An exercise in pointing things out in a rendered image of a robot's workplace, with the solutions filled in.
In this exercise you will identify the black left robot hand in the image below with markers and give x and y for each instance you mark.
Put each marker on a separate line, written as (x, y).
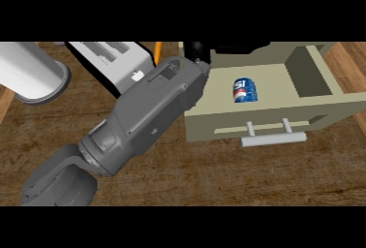
(224, 46)

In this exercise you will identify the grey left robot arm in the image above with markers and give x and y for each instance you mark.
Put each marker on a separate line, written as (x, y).
(148, 106)

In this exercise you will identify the blue soda can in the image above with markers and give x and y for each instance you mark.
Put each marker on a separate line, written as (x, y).
(246, 90)

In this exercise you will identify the beige open drawer box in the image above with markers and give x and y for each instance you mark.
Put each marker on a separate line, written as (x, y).
(272, 80)

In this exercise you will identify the beige drawer front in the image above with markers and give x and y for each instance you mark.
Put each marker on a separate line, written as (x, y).
(224, 124)

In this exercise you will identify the thin orange strip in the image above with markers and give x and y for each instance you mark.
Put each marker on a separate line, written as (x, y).
(159, 51)

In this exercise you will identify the white and black toaster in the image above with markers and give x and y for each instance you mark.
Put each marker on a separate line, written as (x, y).
(113, 63)

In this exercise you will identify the white cylinder with grey rim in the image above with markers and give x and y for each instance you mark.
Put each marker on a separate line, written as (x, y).
(26, 71)

